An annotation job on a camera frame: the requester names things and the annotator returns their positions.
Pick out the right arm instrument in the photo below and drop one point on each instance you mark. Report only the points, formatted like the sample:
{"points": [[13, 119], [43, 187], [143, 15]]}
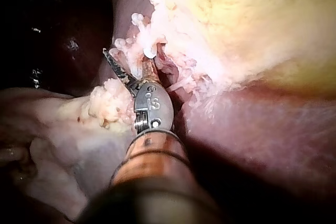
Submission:
{"points": [[155, 106]]}

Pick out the right arm instrument jaw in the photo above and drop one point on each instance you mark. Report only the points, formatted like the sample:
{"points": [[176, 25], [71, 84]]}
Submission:
{"points": [[150, 73], [118, 69]]}

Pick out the gallbladder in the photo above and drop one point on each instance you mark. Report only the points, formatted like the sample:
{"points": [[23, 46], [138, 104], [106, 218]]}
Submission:
{"points": [[249, 24]]}

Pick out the dark right arm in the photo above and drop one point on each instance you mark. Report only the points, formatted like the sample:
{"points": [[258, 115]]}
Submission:
{"points": [[153, 174]]}

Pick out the white clip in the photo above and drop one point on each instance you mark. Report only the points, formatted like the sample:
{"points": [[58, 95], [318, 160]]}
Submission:
{"points": [[120, 44], [138, 20], [149, 53]]}

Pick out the pale fatty tissue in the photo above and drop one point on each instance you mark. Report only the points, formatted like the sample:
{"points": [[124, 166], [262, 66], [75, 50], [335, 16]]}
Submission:
{"points": [[78, 129]]}

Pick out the dark red liver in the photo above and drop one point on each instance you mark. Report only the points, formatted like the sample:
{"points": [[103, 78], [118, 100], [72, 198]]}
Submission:
{"points": [[262, 134]]}

